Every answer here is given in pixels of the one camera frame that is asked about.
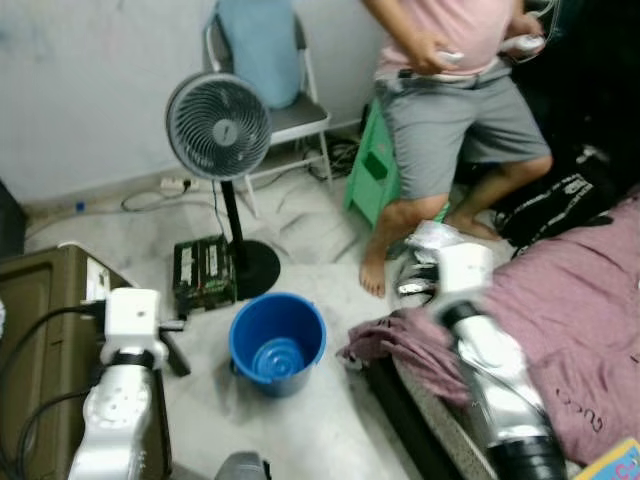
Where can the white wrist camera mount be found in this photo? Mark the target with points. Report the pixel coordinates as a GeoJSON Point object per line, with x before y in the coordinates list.
{"type": "Point", "coordinates": [135, 318]}
{"type": "Point", "coordinates": [465, 270]}

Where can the mauve cartoon print blanket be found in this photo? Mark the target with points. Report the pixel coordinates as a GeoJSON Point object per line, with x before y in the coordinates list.
{"type": "Point", "coordinates": [580, 330]}

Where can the person's right hand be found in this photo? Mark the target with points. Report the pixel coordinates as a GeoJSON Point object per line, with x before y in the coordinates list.
{"type": "Point", "coordinates": [425, 58]}

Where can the green and black box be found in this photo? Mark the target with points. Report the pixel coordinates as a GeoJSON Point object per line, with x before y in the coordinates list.
{"type": "Point", "coordinates": [205, 272]}

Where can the light blue cushion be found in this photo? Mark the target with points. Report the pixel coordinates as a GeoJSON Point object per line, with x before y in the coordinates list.
{"type": "Point", "coordinates": [258, 50]}

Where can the grey standing fan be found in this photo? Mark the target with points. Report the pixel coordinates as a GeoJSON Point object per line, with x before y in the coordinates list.
{"type": "Point", "coordinates": [218, 125]}

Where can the black bed base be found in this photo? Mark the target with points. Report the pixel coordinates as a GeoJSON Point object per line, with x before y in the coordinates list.
{"type": "Point", "coordinates": [400, 420]}

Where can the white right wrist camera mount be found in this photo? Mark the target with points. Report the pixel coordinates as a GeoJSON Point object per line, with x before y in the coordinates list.
{"type": "Point", "coordinates": [465, 270]}

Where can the grey folding chair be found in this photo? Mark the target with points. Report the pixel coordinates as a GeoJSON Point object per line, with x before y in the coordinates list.
{"type": "Point", "coordinates": [298, 122]}

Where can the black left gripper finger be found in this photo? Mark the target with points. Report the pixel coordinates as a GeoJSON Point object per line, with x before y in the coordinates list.
{"type": "Point", "coordinates": [187, 303]}

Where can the grey left robot leg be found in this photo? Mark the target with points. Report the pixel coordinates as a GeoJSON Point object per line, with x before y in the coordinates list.
{"type": "Point", "coordinates": [242, 468]}

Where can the colourful children's book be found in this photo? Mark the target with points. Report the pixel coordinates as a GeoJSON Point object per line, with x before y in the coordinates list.
{"type": "Point", "coordinates": [615, 465]}

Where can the person in grey shorts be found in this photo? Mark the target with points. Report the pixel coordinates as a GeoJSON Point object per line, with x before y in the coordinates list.
{"type": "Point", "coordinates": [450, 120]}

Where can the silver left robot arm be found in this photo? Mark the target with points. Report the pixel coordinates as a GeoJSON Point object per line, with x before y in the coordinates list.
{"type": "Point", "coordinates": [115, 420]}

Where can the white power strip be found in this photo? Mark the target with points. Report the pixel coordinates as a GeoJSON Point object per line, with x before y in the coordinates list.
{"type": "Point", "coordinates": [176, 184]}

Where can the black bag with white print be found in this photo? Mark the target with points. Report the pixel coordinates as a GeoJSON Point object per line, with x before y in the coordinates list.
{"type": "Point", "coordinates": [555, 200]}

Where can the person's left hand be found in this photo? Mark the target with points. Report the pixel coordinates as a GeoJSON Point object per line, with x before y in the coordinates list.
{"type": "Point", "coordinates": [506, 48]}

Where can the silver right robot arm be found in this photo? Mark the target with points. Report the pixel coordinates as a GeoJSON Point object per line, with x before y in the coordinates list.
{"type": "Point", "coordinates": [505, 390]}

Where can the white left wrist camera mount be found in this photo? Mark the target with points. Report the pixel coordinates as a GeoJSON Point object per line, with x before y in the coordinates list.
{"type": "Point", "coordinates": [135, 318]}

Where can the black rod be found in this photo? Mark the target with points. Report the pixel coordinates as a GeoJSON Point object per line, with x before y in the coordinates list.
{"type": "Point", "coordinates": [176, 355]}

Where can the blue plastic bucket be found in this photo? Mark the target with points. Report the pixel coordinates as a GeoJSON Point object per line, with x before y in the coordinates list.
{"type": "Point", "coordinates": [277, 345]}

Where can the white handheld controller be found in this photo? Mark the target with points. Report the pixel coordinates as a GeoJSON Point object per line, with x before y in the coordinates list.
{"type": "Point", "coordinates": [453, 58]}
{"type": "Point", "coordinates": [530, 44]}

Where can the green plastic stool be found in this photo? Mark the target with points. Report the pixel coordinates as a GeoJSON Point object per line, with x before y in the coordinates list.
{"type": "Point", "coordinates": [370, 170]}

